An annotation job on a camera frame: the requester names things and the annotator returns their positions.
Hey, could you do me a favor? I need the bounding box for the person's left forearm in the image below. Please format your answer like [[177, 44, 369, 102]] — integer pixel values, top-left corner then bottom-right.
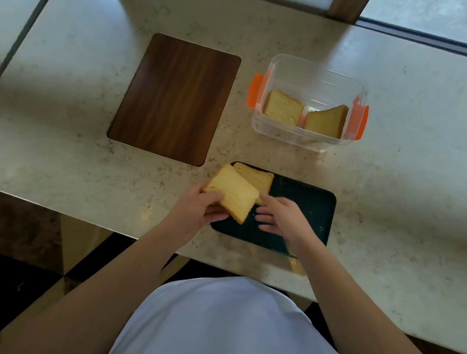
[[0, 205, 187, 354]]

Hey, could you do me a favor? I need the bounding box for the dark metal window frame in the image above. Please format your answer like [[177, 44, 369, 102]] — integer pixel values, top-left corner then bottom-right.
[[354, 16, 467, 61]]

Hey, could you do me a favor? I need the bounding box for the person's right hand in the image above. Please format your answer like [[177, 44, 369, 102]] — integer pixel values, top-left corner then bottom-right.
[[251, 192, 323, 257]]

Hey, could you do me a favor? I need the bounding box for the golden bread slice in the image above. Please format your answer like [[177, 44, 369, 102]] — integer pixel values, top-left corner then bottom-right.
[[261, 88, 307, 128], [303, 102, 349, 140], [201, 162, 262, 226], [230, 161, 276, 207]]

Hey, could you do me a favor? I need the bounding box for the person's right forearm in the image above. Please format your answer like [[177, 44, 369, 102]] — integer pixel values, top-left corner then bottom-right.
[[280, 235, 464, 354]]

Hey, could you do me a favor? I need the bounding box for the wooden window post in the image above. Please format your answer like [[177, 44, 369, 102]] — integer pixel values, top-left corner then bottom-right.
[[326, 0, 374, 25]]

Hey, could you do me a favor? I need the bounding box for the dark wooden table inlay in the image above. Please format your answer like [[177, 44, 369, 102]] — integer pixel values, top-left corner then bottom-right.
[[105, 29, 243, 170]]

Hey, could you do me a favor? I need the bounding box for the dark green tray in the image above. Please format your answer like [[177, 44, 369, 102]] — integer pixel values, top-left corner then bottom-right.
[[208, 159, 339, 262]]

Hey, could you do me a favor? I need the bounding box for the person's white shirt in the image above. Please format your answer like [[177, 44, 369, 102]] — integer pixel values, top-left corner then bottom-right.
[[106, 266, 375, 354]]

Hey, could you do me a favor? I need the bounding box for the clear container with orange clips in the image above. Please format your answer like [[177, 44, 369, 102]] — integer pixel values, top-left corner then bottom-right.
[[242, 50, 374, 157]]

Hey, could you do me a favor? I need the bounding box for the person's left hand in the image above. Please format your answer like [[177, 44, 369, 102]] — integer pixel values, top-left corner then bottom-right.
[[163, 182, 232, 244]]

